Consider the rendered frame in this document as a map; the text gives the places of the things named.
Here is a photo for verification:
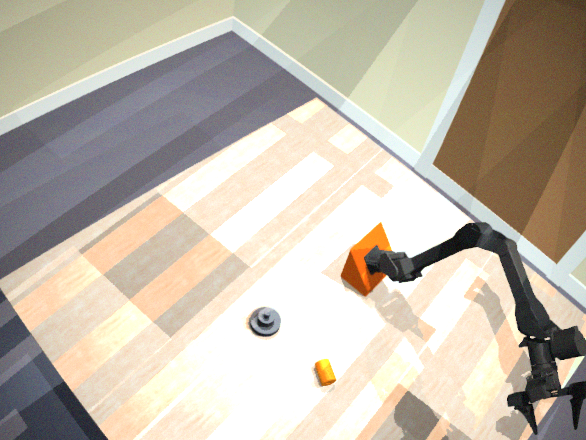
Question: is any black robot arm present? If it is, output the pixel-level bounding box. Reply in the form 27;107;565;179
364;222;586;403

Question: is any orange cylinder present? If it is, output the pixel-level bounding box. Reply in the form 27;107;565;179
315;359;336;386

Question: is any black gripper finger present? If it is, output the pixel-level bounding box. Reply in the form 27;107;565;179
569;396;586;430
514;404;538;435

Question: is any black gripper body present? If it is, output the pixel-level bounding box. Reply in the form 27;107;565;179
507;361;586;408

